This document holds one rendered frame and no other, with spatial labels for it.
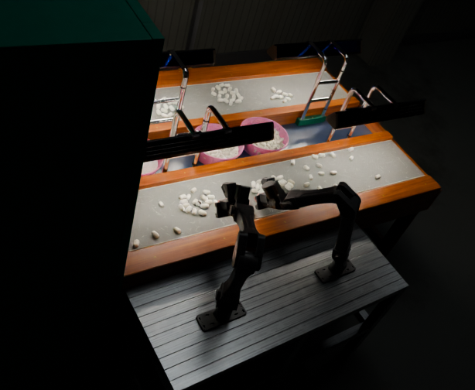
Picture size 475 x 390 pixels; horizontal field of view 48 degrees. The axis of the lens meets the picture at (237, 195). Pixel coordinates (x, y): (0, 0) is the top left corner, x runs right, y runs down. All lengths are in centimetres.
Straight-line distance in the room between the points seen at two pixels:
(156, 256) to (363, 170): 129
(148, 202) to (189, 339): 63
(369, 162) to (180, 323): 144
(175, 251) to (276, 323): 49
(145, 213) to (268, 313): 66
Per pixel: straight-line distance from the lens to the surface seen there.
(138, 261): 209
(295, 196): 222
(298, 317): 223
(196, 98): 296
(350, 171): 286
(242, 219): 189
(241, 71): 324
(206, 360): 202
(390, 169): 301
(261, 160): 265
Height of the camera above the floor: 244
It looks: 44 degrees down
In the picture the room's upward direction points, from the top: 20 degrees clockwise
